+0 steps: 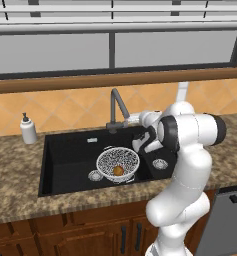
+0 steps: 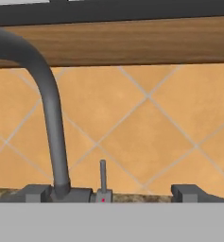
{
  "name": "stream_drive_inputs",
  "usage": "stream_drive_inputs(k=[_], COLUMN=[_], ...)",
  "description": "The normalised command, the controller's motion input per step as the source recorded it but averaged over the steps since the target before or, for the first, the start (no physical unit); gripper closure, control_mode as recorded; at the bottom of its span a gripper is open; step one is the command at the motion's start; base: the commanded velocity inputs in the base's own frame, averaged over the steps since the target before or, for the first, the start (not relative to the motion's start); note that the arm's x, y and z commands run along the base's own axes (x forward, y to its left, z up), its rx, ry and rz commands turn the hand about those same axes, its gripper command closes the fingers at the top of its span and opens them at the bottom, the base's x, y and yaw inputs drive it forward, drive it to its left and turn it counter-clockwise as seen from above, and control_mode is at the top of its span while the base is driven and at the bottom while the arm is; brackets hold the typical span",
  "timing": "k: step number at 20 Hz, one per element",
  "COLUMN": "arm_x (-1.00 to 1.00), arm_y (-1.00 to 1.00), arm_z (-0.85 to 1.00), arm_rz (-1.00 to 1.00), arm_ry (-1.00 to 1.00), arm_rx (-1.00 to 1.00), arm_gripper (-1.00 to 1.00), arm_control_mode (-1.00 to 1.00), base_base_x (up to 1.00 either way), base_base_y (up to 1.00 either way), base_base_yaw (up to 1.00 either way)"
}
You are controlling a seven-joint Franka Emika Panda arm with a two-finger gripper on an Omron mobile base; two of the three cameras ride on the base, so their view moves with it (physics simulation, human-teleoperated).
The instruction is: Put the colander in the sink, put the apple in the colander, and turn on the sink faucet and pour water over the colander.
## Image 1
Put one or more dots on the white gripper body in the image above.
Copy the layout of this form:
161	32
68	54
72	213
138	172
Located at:
134	118

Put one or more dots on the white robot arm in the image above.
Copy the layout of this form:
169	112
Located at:
190	166

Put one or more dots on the dark grey sink faucet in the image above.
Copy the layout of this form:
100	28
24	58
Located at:
114	106

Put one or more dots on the white speckled colander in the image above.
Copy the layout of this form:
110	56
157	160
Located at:
114	158

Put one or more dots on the silver sink drain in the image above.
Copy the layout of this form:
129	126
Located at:
95	175
160	163

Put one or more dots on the orange-brown apple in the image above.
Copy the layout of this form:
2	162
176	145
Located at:
118	170

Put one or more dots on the black kitchen sink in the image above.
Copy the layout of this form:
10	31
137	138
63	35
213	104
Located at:
70	156

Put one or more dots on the wood-framed window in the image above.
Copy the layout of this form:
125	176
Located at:
90	50

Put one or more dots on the white soap dispenser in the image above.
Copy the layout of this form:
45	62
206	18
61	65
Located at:
28	131

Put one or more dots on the white window blinds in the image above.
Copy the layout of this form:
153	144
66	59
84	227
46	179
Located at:
90	13

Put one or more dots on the brown wooden cupboard door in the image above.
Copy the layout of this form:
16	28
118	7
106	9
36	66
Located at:
10	248
86	240
146	236

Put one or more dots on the grey dishwasher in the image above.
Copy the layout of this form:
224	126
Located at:
223	230

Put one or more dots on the brown wooden drawer front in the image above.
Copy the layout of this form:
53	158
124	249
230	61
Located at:
26	228

